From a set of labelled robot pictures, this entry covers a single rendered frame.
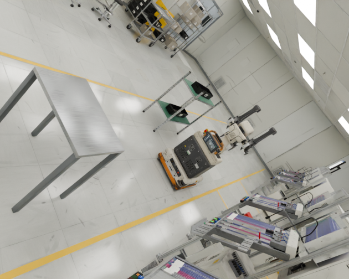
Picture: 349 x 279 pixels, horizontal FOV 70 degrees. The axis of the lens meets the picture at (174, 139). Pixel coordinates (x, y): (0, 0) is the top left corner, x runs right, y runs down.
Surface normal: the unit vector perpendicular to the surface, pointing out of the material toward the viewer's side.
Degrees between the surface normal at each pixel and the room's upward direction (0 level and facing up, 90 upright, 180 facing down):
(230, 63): 90
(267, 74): 90
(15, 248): 0
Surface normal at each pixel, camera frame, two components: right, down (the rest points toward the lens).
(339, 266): -0.48, -0.04
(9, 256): 0.74, -0.55
